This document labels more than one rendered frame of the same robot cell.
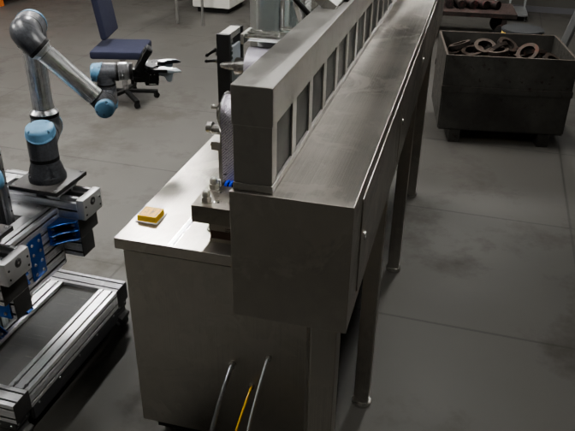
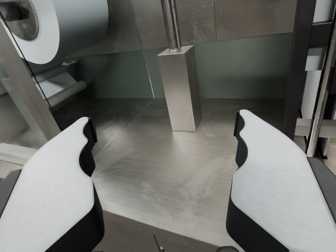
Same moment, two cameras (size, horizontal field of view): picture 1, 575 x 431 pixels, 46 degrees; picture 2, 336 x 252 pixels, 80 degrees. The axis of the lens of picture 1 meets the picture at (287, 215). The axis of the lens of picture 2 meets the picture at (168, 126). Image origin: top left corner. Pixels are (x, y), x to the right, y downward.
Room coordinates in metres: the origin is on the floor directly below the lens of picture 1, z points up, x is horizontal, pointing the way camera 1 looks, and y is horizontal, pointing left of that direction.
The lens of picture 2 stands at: (2.71, 0.56, 1.29)
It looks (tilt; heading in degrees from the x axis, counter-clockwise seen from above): 30 degrees down; 285
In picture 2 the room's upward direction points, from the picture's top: 12 degrees counter-clockwise
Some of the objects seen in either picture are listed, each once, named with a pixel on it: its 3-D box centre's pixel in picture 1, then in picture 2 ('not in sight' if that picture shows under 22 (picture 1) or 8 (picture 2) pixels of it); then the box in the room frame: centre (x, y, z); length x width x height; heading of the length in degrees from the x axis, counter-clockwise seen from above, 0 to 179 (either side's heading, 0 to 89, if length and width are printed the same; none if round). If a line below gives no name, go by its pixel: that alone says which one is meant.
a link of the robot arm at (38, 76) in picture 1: (38, 79); not in sight; (2.65, 1.01, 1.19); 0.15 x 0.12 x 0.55; 10
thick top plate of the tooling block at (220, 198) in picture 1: (258, 209); not in sight; (1.93, 0.09, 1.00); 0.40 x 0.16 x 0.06; 75
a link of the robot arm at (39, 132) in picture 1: (42, 139); not in sight; (2.53, 0.99, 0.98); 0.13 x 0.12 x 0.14; 10
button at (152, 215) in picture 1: (151, 215); not in sight; (2.05, 0.47, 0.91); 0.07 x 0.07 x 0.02; 75
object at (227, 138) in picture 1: (255, 162); not in sight; (2.05, 0.11, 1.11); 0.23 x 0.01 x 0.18; 75
